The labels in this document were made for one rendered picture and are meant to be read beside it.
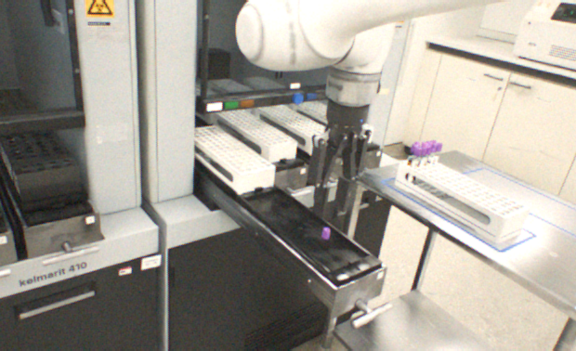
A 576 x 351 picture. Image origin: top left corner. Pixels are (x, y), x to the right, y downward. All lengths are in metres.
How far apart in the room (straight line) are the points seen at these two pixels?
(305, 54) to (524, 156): 2.66
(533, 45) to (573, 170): 0.76
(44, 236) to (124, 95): 0.32
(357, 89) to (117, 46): 0.49
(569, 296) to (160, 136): 0.88
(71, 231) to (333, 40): 0.65
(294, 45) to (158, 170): 0.58
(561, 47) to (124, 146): 2.56
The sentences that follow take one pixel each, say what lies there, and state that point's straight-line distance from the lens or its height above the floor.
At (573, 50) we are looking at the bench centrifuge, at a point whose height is 1.01.
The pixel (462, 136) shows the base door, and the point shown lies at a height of 0.32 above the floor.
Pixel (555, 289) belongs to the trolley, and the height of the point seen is 0.82.
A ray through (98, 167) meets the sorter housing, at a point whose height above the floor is 0.86.
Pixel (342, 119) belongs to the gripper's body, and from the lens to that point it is 0.81.
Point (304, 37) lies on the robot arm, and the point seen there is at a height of 1.22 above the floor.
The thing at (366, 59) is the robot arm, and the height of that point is 1.18.
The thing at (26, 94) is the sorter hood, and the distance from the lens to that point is 0.97.
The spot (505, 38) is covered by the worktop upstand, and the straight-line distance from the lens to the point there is 3.92.
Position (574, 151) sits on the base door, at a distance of 3.09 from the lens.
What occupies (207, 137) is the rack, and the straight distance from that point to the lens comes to 1.22.
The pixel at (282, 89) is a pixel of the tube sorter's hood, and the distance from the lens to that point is 1.21.
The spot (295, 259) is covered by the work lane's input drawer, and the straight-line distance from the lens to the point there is 0.89.
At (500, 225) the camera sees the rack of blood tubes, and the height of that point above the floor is 0.86.
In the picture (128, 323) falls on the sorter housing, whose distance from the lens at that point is 1.21.
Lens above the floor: 1.32
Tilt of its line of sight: 26 degrees down
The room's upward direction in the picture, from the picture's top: 7 degrees clockwise
